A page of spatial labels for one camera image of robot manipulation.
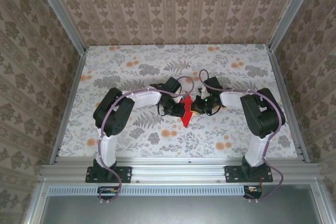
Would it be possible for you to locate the long aluminium crossbeam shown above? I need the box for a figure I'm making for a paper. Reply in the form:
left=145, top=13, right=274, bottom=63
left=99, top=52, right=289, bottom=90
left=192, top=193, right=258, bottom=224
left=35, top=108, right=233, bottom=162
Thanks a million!
left=39, top=157, right=322, bottom=183

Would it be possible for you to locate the black board with connectors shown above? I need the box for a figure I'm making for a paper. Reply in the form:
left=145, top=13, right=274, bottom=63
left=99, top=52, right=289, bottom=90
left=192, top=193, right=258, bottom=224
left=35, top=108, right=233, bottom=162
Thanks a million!
left=97, top=186, right=118, bottom=200
left=243, top=185, right=264, bottom=200

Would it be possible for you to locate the grey metal panel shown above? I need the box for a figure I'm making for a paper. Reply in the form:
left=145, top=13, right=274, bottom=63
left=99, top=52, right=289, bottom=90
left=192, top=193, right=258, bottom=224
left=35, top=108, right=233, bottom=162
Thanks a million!
left=25, top=183, right=331, bottom=224

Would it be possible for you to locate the right gripper thin black cable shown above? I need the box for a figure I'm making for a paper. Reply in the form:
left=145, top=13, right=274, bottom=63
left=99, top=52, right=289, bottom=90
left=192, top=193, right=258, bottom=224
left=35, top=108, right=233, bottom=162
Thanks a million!
left=206, top=104, right=227, bottom=117

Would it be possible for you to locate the gripper thin black cable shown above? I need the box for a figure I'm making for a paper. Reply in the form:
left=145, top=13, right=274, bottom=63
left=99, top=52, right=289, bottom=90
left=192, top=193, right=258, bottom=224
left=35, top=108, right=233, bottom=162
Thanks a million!
left=206, top=104, right=227, bottom=117
left=156, top=104, right=169, bottom=117

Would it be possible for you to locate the left gripper thin black cable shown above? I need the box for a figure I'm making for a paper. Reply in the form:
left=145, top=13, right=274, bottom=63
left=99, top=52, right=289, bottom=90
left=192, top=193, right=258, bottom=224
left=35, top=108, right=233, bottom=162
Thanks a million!
left=156, top=104, right=169, bottom=117

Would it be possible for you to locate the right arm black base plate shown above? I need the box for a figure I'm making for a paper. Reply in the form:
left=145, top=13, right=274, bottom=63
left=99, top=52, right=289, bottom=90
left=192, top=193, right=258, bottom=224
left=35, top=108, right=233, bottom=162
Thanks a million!
left=225, top=165, right=274, bottom=184

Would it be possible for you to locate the grey slotted cable duct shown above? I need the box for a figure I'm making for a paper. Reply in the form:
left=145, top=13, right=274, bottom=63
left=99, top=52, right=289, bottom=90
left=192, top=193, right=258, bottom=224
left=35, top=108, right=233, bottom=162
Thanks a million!
left=48, top=185, right=263, bottom=197

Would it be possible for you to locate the aluminium side rail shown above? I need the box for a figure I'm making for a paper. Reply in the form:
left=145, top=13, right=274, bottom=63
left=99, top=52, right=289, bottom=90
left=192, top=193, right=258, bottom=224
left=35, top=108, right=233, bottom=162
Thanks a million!
left=49, top=50, right=87, bottom=164
left=267, top=49, right=311, bottom=164

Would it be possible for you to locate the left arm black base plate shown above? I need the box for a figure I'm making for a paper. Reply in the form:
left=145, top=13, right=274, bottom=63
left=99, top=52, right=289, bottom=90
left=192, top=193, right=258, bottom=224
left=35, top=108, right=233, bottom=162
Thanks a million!
left=85, top=165, right=132, bottom=184

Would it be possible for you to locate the aluminium corner post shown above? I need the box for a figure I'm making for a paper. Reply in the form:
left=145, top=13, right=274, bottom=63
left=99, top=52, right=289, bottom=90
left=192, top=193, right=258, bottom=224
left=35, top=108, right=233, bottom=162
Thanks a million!
left=268, top=0, right=321, bottom=53
left=30, top=0, right=87, bottom=56

